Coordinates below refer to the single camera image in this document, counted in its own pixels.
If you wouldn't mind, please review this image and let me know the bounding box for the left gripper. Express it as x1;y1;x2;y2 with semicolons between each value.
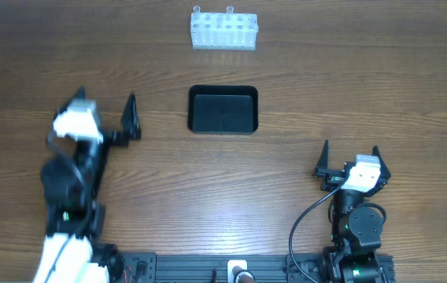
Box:
72;86;142;149

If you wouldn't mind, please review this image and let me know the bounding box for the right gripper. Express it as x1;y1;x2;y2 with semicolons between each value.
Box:
312;139;392;198

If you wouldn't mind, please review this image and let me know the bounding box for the black tray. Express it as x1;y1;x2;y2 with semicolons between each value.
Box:
187;84;260;136

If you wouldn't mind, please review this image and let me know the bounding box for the white test tube rack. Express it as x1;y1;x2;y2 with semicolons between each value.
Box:
190;11;259;51

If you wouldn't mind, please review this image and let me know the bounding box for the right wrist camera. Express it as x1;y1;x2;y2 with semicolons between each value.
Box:
341;154;382;193

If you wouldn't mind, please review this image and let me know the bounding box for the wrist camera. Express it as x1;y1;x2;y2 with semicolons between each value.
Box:
341;154;382;193
53;97;105;145

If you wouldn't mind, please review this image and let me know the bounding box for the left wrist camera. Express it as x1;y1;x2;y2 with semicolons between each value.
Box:
53;97;105;145

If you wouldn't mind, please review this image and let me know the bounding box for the mounting rail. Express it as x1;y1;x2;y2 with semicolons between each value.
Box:
120;251;396;283

